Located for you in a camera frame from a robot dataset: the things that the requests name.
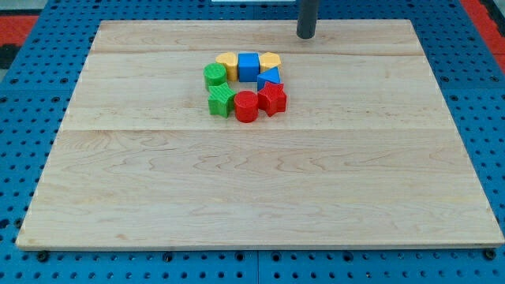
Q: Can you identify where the blue triangle block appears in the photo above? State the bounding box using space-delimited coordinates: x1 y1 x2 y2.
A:
256 67 282 91

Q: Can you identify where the green cylinder block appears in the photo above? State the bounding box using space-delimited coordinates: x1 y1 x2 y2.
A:
203 63 227 91

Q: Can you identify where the yellow pentagon block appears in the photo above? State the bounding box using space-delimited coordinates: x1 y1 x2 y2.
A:
259 52 282 73

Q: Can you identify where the blue cube block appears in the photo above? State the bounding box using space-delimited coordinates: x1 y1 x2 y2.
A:
238 53 260 82

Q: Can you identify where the green star block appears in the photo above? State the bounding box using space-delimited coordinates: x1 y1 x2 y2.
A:
208 83 236 118

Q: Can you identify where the light wooden board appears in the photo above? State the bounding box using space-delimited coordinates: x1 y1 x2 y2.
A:
17 20 504 251

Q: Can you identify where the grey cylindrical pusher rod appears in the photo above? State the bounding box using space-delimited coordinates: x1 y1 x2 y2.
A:
297 0 320 39

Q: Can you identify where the red cylinder block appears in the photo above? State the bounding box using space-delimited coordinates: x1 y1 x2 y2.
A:
234 90 259 123

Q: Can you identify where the red star block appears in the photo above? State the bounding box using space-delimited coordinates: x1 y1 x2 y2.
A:
257 81 287 117

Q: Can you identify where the yellow heart block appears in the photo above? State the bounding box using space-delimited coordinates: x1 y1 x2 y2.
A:
215 52 238 81

